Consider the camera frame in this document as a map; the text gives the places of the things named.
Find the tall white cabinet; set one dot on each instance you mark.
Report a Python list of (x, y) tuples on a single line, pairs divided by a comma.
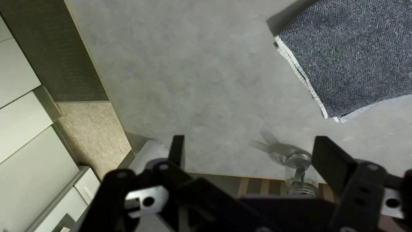
[(25, 142)]

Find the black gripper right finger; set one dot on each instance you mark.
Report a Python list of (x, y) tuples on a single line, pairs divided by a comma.
[(332, 161)]

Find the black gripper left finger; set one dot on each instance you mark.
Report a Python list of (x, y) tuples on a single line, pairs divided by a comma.
[(176, 149)]

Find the clear glass jar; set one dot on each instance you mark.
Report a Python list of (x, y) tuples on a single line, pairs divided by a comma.
[(300, 180)]

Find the white base cabinet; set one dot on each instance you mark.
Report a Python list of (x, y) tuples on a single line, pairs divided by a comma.
[(87, 184)]

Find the light wooden slat-back chair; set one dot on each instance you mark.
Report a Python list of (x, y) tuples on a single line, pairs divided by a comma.
[(252, 187)]

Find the blue grey speckled towel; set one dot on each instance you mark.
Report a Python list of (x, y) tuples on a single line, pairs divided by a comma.
[(355, 51)]

